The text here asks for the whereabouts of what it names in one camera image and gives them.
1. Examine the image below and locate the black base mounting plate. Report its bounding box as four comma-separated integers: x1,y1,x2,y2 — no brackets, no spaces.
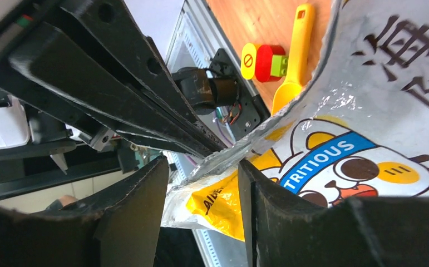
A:
209,48,270,141

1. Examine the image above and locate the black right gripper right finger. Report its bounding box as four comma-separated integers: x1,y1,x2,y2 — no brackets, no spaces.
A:
238,160,429,266

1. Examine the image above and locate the red yellow green toy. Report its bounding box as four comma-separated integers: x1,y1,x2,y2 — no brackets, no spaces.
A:
240,43,288,83

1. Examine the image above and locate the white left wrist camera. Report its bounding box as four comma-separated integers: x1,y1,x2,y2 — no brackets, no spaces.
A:
0,96,31,150

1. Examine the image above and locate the pet food bag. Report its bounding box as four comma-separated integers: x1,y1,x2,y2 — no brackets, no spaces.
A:
161,1,429,241

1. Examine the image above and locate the yellow plastic scoop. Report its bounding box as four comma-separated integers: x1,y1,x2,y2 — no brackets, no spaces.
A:
271,3,315,115

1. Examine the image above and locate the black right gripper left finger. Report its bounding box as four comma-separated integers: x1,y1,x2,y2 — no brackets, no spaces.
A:
0,156,169,266

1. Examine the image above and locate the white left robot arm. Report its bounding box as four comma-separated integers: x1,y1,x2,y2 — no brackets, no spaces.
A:
0,1,238,157

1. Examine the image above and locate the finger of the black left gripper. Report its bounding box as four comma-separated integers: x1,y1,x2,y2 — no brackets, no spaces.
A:
0,22,214,157
48,1,225,152

